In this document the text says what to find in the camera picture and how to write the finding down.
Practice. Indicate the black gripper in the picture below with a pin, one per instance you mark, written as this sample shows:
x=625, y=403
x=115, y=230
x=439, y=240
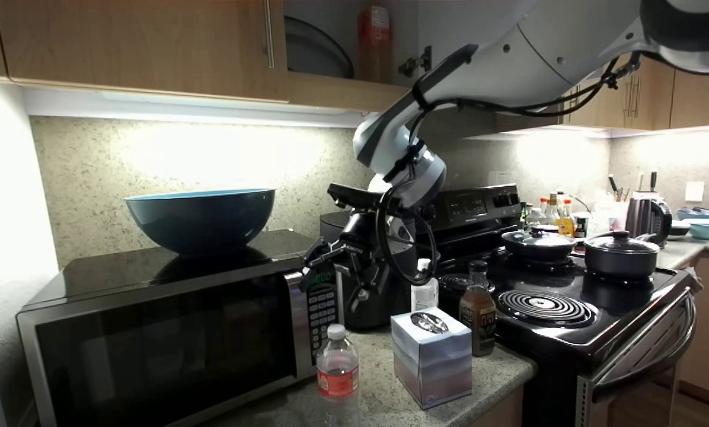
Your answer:
x=368, y=240

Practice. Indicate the clear red-label water bottle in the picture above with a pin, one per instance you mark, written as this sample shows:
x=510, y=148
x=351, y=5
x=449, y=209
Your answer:
x=337, y=370

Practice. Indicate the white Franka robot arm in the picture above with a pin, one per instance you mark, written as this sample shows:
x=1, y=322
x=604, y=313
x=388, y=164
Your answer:
x=543, y=55

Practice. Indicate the white-cap white-label bottle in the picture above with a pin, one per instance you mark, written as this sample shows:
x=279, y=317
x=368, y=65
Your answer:
x=426, y=297

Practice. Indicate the brown sauce bottle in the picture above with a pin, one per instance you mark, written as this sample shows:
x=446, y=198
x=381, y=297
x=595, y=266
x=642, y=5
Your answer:
x=478, y=317

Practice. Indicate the under-cabinet light strip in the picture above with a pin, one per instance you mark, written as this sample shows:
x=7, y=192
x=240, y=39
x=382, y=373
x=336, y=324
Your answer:
x=196, y=108

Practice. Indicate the metal cabinet hinge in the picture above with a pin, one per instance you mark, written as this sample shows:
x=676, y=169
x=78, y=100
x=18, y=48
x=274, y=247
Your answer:
x=416, y=63

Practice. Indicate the yellow oil bottle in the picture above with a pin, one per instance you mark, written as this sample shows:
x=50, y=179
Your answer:
x=567, y=221

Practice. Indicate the white-lined cabinet door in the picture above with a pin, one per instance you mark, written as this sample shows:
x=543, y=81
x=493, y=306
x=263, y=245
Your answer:
x=449, y=32

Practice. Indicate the black air fryer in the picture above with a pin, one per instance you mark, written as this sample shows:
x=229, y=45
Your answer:
x=390, y=310

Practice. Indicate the cube tissue box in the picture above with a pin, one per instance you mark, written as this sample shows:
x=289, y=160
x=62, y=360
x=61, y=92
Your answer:
x=432, y=360

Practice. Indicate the large blue bowl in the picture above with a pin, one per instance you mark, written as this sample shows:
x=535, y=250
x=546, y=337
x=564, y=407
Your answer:
x=202, y=220

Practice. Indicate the black steel microwave oven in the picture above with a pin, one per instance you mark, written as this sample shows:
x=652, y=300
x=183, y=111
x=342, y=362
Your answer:
x=172, y=339

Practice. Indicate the black lidded flat pan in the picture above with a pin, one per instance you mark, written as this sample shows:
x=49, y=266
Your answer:
x=538, y=245

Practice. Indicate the black-rimmed grey plate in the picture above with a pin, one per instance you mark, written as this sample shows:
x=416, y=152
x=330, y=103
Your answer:
x=314, y=51

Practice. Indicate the yellow red pasta package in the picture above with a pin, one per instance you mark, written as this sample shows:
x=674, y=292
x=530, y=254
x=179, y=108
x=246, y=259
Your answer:
x=375, y=43

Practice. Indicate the black electric stove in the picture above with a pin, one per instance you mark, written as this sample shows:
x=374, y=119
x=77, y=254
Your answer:
x=574, y=332

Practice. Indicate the black lidded pot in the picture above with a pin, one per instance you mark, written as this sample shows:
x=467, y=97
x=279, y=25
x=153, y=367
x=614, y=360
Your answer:
x=620, y=256

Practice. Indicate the steel electric kettle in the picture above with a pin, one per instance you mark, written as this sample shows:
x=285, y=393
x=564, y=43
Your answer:
x=646, y=216

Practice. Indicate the wooden cabinets beside hood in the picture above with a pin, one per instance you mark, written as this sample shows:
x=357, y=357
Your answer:
x=685, y=96

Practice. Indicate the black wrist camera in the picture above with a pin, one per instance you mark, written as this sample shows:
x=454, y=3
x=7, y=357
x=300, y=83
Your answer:
x=355, y=195

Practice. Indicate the wooden wall cabinet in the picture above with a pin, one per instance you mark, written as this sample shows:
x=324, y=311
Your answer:
x=132, y=39

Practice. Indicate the white wall outlet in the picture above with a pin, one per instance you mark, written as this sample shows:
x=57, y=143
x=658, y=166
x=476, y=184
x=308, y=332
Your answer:
x=693, y=192

